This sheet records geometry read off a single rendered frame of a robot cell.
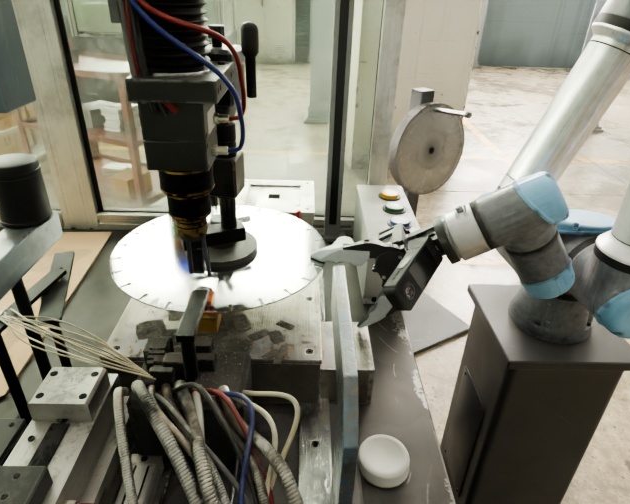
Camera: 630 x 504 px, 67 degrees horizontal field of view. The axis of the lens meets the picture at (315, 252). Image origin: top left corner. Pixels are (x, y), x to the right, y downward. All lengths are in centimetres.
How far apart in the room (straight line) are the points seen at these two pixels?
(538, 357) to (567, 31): 1000
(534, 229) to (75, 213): 106
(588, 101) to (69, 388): 80
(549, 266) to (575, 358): 28
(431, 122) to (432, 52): 216
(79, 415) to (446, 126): 150
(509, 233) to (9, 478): 64
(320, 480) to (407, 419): 18
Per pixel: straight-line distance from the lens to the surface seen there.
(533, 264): 74
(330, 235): 121
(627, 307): 82
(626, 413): 213
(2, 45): 48
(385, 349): 88
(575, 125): 83
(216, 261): 71
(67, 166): 130
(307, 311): 78
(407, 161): 172
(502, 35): 1032
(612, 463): 193
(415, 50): 384
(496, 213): 68
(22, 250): 65
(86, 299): 107
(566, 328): 100
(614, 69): 83
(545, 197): 68
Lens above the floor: 132
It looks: 30 degrees down
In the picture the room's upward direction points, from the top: 2 degrees clockwise
